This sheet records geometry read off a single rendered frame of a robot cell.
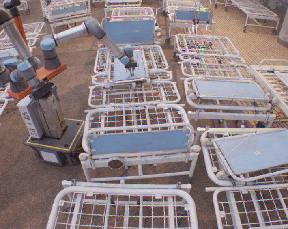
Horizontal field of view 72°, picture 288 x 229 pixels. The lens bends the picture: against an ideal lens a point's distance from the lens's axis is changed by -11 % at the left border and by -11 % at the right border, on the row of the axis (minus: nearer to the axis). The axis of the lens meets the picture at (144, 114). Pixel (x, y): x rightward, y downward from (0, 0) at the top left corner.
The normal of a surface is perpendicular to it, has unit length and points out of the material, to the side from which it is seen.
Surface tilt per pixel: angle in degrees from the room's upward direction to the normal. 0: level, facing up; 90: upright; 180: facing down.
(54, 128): 90
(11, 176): 0
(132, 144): 90
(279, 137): 5
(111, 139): 90
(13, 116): 0
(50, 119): 90
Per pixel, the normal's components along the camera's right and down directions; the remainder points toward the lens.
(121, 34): 0.10, 0.65
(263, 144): -0.01, -0.82
